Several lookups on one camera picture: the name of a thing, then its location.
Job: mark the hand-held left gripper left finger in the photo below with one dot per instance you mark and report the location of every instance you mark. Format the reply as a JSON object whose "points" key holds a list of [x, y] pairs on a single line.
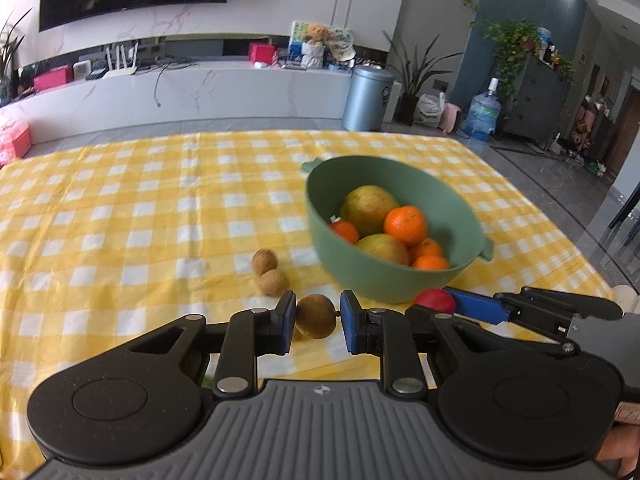
{"points": [[286, 324]]}

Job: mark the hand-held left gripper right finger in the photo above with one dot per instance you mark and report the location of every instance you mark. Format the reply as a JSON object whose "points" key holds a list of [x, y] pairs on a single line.
{"points": [[352, 329]]}

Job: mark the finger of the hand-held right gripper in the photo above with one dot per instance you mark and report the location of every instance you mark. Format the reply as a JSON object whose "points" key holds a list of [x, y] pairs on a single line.
{"points": [[530, 342], [477, 305]]}

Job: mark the brown longan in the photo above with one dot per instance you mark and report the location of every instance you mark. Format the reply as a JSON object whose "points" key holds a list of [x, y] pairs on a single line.
{"points": [[264, 261], [316, 316], [273, 282]]}

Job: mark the red cherry tomato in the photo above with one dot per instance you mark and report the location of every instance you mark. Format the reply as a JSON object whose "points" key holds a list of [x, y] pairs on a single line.
{"points": [[435, 301]]}

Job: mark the green colander bowl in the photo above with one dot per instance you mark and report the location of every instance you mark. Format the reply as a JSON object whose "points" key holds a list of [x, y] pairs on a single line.
{"points": [[370, 280]]}

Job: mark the orange tangerine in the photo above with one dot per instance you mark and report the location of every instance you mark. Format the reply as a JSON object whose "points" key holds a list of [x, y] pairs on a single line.
{"points": [[406, 224], [346, 232], [431, 263], [426, 248]]}

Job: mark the yellow-green pear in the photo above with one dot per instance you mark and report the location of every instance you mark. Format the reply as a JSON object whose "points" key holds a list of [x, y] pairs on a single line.
{"points": [[369, 207]]}

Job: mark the person's right hand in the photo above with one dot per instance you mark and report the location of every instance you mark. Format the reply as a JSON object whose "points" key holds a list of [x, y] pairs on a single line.
{"points": [[627, 440]]}

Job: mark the pink bag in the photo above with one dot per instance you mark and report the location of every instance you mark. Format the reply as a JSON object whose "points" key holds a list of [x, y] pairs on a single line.
{"points": [[451, 119]]}

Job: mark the blue water bottle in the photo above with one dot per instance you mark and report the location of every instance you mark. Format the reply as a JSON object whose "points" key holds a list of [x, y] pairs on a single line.
{"points": [[482, 115]]}

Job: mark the yellow checked tablecloth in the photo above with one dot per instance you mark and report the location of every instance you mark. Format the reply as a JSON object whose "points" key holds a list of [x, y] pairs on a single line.
{"points": [[125, 220]]}

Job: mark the white plastic bag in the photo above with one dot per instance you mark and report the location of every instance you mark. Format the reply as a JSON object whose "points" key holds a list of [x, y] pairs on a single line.
{"points": [[429, 110]]}

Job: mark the grey cabinet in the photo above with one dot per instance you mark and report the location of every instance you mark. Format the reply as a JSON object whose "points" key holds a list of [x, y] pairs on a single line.
{"points": [[537, 100]]}

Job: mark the grey-blue trash can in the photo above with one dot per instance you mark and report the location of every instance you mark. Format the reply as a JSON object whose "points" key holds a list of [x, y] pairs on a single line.
{"points": [[367, 100]]}

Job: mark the potted long-leaf plant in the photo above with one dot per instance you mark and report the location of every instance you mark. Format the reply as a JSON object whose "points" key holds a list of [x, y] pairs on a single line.
{"points": [[417, 75]]}

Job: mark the white marble console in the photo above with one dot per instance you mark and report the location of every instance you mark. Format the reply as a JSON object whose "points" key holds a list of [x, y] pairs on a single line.
{"points": [[225, 90]]}

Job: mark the trailing green plant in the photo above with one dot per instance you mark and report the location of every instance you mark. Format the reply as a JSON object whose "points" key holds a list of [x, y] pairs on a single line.
{"points": [[510, 45]]}

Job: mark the red box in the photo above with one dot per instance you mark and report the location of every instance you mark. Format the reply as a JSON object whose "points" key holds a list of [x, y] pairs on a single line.
{"points": [[263, 53]]}

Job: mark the teddy bear bouquet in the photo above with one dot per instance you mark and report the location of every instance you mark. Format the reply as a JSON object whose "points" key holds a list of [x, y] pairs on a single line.
{"points": [[314, 47]]}

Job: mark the white router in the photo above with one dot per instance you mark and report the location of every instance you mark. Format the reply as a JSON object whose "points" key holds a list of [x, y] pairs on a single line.
{"points": [[121, 67]]}

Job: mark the small white clock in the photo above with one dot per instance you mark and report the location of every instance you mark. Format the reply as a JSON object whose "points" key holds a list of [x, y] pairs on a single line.
{"points": [[83, 69]]}

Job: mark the stack of pink boxes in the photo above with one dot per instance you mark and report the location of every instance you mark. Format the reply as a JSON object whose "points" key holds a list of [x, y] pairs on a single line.
{"points": [[14, 140]]}

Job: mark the pink box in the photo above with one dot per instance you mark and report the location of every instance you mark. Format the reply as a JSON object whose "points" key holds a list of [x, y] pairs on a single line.
{"points": [[52, 78]]}

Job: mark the potted grass plant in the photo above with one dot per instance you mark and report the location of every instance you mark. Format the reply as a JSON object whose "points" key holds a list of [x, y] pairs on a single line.
{"points": [[7, 60]]}

